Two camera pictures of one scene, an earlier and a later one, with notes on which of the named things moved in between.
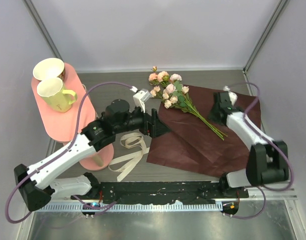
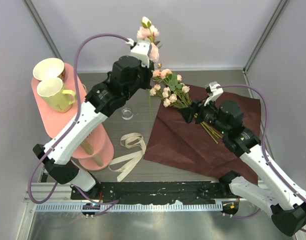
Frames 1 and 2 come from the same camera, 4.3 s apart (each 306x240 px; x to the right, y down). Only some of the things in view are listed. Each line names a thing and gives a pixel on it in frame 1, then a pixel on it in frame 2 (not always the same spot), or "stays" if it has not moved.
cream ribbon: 125,165 stays
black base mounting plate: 162,191 stays
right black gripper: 211,117 -> 197,106
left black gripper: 152,126 -> 148,74
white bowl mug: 48,68 stays
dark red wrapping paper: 193,145 stays
